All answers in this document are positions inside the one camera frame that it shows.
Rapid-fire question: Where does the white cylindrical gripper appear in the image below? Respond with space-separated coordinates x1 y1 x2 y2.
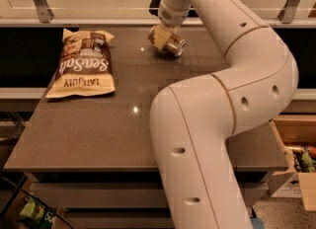
154 0 191 49

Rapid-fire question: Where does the gold brown soda can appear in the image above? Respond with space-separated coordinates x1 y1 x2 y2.
148 25 186 57

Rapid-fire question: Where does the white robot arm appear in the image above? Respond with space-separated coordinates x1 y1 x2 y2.
149 0 298 229

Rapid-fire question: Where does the black office chair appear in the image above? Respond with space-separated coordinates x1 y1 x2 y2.
149 0 161 16

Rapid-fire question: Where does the sea salt chips bag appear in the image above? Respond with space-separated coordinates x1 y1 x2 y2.
46 29 116 99

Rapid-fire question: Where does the cardboard box with items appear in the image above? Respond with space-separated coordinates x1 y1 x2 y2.
268 114 316 211

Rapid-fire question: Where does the grey table drawer unit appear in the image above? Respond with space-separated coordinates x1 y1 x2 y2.
24 170 276 229

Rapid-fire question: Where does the blue perforated basket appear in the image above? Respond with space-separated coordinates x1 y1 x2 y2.
251 218 265 229

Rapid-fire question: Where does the green snack bag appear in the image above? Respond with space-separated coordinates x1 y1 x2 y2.
18 197 55 229

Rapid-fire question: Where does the right metal railing bracket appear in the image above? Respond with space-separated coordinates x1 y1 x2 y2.
277 0 301 24

